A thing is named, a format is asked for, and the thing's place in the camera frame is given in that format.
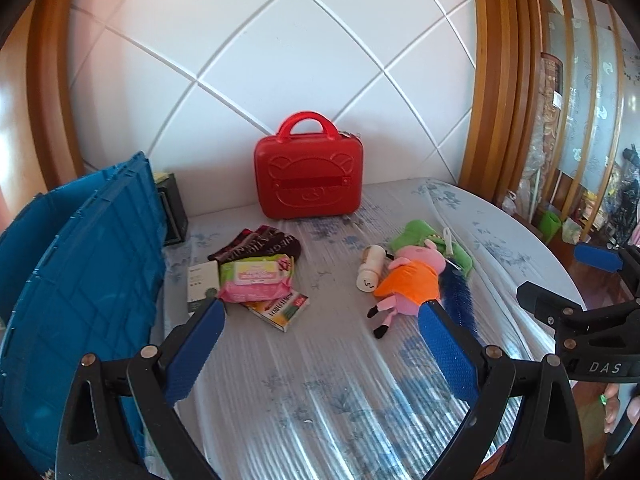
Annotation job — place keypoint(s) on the white cardboard box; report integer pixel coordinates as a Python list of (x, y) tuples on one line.
[(201, 285)]

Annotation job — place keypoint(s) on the green plush toy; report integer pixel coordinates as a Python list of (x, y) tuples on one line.
[(415, 232)]

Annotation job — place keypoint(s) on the person's right hand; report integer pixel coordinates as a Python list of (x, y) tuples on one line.
[(611, 410)]

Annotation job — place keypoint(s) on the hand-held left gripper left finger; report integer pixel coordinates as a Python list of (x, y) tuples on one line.
[(192, 355)]

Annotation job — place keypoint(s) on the white bottle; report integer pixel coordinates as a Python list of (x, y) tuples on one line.
[(371, 270)]

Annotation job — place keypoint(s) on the pink pig plush toy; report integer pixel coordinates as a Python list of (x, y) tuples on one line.
[(407, 280)]

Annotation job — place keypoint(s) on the wooden lattice glass door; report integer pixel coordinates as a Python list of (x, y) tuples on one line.
[(590, 85)]

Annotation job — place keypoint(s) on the wooden headboard frame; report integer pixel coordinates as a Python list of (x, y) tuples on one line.
[(500, 85)]

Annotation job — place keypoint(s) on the black bag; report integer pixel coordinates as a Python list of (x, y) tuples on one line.
[(627, 195)]

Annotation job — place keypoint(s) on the orange green cardboard box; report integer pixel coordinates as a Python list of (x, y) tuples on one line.
[(280, 312)]

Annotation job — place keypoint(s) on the white padded headboard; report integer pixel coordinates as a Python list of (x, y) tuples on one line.
[(275, 35)]

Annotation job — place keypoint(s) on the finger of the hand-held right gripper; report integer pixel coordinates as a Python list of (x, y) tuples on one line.
[(597, 257), (560, 310)]

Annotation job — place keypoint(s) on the red hard-shell suitcase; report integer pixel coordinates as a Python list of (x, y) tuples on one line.
[(307, 175)]

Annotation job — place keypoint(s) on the black box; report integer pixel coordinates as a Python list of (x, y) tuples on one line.
[(174, 210)]

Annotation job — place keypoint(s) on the pink wet wipes pack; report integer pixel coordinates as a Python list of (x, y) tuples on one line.
[(255, 277)]

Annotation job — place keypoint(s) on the green cup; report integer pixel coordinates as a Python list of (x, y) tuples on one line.
[(551, 224)]

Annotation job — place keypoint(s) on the blue bottle brush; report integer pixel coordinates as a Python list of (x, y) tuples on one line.
[(456, 295)]

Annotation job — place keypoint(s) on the blue plastic storage crate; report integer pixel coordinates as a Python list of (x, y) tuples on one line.
[(75, 270)]

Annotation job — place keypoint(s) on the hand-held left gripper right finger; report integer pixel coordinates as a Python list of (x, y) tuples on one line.
[(447, 350)]

